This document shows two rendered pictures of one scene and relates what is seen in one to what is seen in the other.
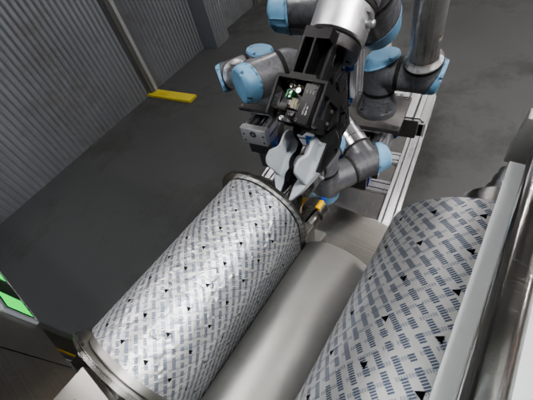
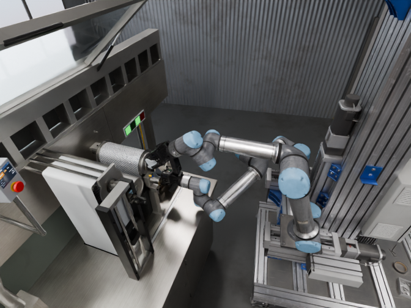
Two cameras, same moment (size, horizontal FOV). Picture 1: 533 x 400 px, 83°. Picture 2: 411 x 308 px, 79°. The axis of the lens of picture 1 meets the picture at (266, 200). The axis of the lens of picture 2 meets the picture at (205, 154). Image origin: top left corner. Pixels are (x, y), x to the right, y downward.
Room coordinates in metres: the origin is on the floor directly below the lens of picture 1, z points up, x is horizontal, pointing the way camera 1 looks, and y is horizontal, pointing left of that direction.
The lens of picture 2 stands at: (0.10, -0.98, 2.13)
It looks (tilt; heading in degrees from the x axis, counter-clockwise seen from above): 41 degrees down; 62
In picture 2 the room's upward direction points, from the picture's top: 1 degrees counter-clockwise
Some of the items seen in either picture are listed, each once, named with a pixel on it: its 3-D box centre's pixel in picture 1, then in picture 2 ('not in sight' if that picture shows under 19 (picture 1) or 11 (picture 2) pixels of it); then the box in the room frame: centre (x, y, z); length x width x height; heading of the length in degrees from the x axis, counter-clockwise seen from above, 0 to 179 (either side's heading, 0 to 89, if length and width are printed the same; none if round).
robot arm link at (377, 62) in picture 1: (382, 70); (307, 216); (0.95, -0.54, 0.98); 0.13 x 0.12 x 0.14; 45
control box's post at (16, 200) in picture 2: not in sight; (28, 214); (-0.16, -0.33, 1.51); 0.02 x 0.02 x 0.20
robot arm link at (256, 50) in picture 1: (261, 62); (299, 155); (1.28, -0.15, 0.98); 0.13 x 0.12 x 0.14; 100
